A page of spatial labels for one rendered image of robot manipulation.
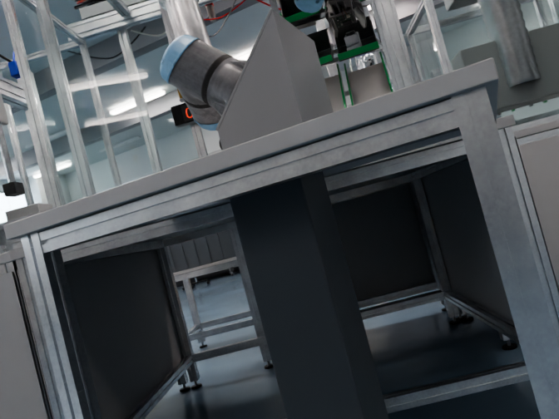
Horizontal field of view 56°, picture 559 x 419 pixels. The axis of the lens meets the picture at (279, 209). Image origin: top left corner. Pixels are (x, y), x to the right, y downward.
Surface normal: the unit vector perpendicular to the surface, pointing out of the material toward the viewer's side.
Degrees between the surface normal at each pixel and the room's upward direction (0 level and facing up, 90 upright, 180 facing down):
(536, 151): 90
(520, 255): 90
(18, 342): 90
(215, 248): 90
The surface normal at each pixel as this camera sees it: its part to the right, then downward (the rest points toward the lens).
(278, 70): -0.36, 0.06
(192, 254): -0.07, -0.02
